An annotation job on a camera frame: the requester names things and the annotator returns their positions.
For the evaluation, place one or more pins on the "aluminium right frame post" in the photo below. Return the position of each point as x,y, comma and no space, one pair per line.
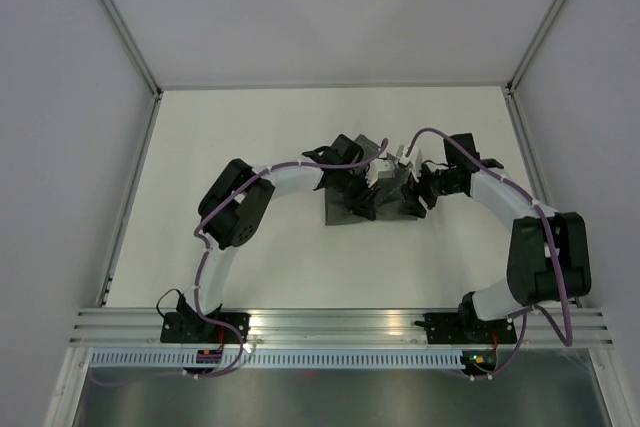
542,31

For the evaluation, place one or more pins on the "grey cloth napkin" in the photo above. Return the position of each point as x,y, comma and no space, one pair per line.
379,191

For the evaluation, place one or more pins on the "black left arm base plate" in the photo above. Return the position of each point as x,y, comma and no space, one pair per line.
175,330

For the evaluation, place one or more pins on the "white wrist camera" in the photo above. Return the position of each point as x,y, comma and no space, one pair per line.
409,159
380,168

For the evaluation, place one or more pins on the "white slotted cable duct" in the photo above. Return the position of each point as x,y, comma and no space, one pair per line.
283,358

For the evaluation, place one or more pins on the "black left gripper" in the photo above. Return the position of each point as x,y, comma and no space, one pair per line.
364,203

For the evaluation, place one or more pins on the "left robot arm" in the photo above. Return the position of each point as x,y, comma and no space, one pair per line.
232,209

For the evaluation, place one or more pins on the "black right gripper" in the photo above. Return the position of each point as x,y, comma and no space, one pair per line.
414,188

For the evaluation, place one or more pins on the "aluminium frame post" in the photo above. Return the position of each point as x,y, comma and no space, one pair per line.
131,47
542,31

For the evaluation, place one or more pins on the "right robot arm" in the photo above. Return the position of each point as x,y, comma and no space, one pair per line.
548,258

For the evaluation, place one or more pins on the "aluminium left frame post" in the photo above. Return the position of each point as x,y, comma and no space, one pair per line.
131,47

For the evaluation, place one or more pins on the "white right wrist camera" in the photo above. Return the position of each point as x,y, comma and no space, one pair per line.
409,159

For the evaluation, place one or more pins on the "aluminium front rail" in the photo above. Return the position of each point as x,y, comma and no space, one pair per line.
333,328

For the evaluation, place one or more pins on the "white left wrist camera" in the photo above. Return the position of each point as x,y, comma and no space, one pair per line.
380,168

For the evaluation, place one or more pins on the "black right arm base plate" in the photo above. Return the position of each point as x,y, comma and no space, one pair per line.
450,328

